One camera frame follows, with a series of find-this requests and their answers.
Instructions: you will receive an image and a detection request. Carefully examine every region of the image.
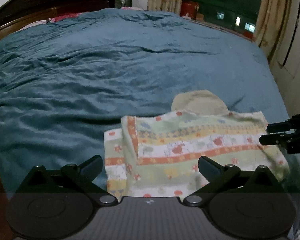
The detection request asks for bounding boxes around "colourful patterned children's garment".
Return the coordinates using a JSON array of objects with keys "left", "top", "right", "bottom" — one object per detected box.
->
[{"left": 104, "top": 90, "right": 289, "bottom": 198}]

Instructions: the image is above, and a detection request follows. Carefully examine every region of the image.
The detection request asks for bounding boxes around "white wardrobe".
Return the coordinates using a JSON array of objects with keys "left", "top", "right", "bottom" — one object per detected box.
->
[{"left": 270, "top": 0, "right": 300, "bottom": 116}]

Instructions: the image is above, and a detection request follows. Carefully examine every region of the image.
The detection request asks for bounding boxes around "teal bed blanket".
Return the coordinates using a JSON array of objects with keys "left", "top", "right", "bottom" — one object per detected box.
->
[{"left": 0, "top": 9, "right": 288, "bottom": 194}]

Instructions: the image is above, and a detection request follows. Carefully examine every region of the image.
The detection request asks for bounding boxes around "beige right curtain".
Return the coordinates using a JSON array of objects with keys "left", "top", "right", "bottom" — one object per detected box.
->
[{"left": 253, "top": 0, "right": 291, "bottom": 61}]

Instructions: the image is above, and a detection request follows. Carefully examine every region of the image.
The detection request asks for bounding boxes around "red box on windowsill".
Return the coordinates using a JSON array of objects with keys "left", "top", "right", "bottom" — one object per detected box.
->
[{"left": 180, "top": 1, "right": 199, "bottom": 20}]

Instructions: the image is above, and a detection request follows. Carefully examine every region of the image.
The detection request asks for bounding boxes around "pink red pillow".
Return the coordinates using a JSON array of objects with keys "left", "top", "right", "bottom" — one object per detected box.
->
[{"left": 19, "top": 12, "right": 82, "bottom": 31}]

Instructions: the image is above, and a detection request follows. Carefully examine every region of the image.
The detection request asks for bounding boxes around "dark wooden headboard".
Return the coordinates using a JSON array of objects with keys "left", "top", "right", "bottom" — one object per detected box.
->
[{"left": 0, "top": 0, "right": 114, "bottom": 39}]

